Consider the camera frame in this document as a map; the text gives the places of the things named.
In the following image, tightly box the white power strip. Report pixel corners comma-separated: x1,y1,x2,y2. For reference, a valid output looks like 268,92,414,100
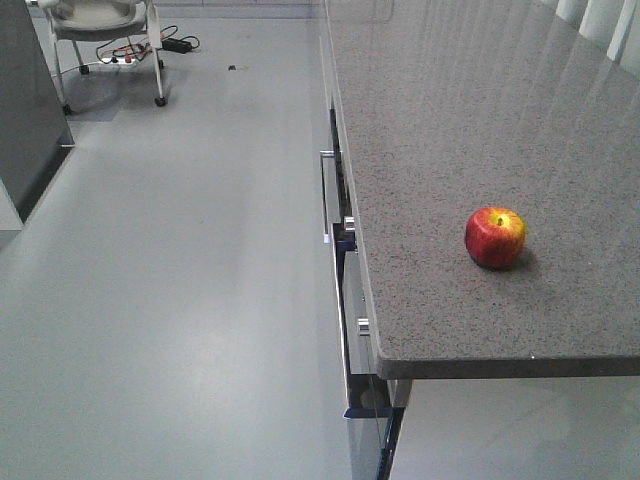
99,55,138,67

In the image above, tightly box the silver upper drawer handle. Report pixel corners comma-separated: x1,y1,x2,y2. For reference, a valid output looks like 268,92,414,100
319,150,355,243

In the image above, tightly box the silver lower drawer handle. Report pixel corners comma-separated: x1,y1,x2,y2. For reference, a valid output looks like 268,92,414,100
341,249,377,376

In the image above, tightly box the grey cabinet left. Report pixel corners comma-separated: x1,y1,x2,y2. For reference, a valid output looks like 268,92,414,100
1,1,74,222

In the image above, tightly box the red yellow apple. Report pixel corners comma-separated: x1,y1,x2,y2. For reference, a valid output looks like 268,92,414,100
464,207,526,269

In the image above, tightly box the grey white office chair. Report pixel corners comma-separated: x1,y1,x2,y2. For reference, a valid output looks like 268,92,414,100
31,1,167,114

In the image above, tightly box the silver drawer handle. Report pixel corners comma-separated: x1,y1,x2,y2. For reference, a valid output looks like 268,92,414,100
341,249,377,376
319,150,355,243

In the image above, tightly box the grey kitchen counter cabinet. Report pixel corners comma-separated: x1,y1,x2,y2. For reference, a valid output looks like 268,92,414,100
324,1,639,479

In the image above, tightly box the black power adapter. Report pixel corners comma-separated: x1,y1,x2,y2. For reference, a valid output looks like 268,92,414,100
161,38,193,54

